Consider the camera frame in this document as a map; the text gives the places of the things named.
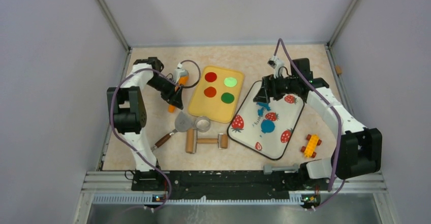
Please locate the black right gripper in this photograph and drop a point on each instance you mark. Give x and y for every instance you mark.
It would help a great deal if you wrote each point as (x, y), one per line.
(268, 83)

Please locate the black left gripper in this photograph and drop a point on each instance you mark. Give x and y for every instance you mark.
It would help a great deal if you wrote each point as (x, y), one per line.
(176, 99)

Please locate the blue dough scraps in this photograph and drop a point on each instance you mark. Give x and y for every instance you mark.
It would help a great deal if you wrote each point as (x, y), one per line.
(262, 108)

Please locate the brown handled scraper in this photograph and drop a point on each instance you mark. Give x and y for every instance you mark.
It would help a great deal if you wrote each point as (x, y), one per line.
(182, 123)

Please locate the blue play dough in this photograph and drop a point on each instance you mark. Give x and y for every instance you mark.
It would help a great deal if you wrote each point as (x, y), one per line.
(267, 126)

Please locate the white strawberry enamel tray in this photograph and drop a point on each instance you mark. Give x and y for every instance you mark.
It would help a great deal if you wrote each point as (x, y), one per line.
(245, 127)

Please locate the silver tape roll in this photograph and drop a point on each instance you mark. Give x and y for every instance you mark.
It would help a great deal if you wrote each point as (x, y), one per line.
(202, 124)

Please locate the wooden roller tool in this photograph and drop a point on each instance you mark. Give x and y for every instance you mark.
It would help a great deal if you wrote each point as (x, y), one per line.
(192, 140)

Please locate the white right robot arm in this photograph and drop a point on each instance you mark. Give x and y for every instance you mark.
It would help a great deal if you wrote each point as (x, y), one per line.
(358, 149)

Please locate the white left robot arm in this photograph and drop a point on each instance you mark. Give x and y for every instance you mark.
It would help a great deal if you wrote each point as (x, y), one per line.
(127, 113)

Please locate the dark red dough disc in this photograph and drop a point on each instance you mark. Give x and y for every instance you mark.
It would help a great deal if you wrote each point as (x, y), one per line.
(210, 92)

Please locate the dark green dough disc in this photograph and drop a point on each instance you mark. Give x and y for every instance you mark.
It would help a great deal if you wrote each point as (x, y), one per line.
(227, 98)

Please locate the orange toy rolling pin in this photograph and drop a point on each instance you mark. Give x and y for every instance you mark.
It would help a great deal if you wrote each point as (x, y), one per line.
(177, 99)

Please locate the yellow plastic tray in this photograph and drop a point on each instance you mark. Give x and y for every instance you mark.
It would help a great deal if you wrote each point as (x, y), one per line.
(217, 94)

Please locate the yellow toy brick car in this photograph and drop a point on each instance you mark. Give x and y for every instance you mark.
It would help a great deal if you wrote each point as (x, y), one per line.
(309, 149)

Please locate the grey toy bolt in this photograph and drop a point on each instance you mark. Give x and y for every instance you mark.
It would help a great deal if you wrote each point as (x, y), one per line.
(269, 169)

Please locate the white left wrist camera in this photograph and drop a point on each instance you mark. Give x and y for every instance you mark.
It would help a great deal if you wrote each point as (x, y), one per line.
(179, 73)

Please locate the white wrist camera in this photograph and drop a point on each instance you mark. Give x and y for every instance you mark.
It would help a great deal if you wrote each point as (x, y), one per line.
(179, 73)
(277, 65)

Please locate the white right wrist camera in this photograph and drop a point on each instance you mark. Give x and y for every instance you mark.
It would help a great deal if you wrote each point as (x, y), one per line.
(277, 65)

